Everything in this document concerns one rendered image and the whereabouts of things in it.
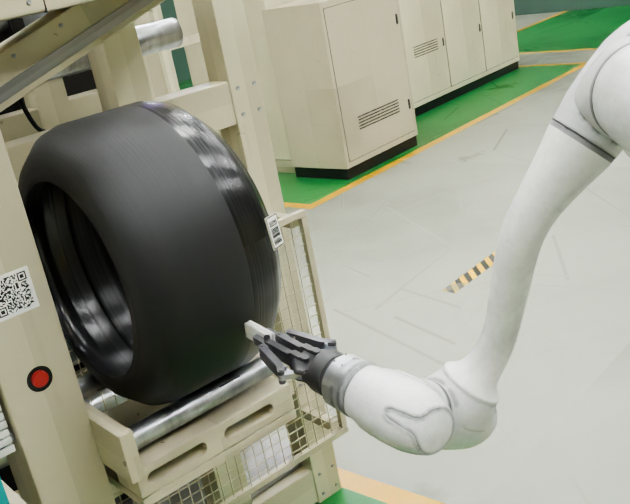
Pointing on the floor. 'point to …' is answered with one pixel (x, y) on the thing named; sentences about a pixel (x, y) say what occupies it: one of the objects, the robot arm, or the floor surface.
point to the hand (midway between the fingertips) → (260, 335)
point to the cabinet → (341, 84)
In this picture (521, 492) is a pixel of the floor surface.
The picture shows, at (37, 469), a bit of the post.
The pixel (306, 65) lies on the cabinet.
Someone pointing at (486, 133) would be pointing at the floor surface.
